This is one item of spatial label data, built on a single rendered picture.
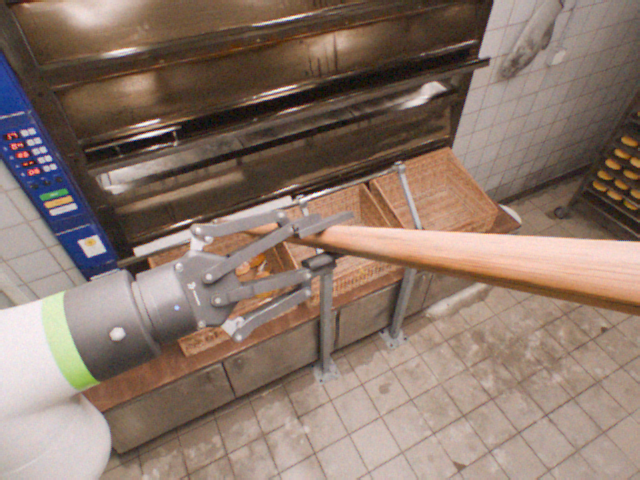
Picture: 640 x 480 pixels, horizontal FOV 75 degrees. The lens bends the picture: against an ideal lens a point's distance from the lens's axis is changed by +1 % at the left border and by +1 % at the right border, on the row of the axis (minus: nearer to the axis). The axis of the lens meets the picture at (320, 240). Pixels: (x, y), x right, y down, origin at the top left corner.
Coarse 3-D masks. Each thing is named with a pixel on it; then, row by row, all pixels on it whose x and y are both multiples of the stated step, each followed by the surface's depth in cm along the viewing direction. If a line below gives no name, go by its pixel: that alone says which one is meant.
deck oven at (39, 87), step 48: (0, 0) 114; (432, 0) 177; (480, 0) 190; (0, 48) 121; (192, 48) 145; (240, 48) 153; (480, 48) 208; (48, 96) 134; (96, 144) 161; (432, 144) 242; (96, 192) 165; (288, 192) 214; (144, 240) 192
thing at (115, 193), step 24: (432, 96) 220; (456, 96) 224; (360, 120) 205; (384, 120) 211; (264, 144) 191; (288, 144) 193; (192, 168) 180; (216, 168) 183; (120, 192) 169; (144, 192) 174
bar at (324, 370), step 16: (368, 176) 177; (400, 176) 184; (320, 192) 170; (288, 208) 166; (304, 208) 169; (416, 224) 186; (128, 256) 147; (144, 256) 149; (416, 272) 207; (320, 288) 182; (320, 304) 192; (400, 304) 227; (320, 320) 202; (400, 320) 239; (320, 336) 213; (384, 336) 256; (400, 336) 256; (320, 352) 227; (320, 368) 241; (336, 368) 242; (320, 384) 236
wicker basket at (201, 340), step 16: (224, 240) 210; (240, 240) 214; (160, 256) 198; (176, 256) 202; (272, 256) 208; (256, 272) 216; (272, 272) 216; (288, 288) 201; (240, 304) 203; (192, 336) 177; (208, 336) 183; (224, 336) 189; (192, 352) 185
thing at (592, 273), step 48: (288, 240) 60; (336, 240) 42; (384, 240) 34; (432, 240) 28; (480, 240) 24; (528, 240) 21; (576, 240) 19; (528, 288) 21; (576, 288) 18; (624, 288) 16
